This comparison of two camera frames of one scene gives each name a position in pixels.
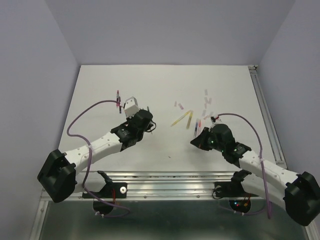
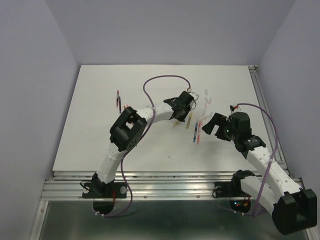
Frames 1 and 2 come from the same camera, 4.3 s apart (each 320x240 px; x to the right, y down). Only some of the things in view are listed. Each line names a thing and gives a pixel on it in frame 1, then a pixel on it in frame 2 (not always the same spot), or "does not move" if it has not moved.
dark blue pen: x=196 y=129 does not move
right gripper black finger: x=201 y=141 → x=217 y=120
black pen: x=120 y=109 does not move
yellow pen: x=189 y=119 does not move
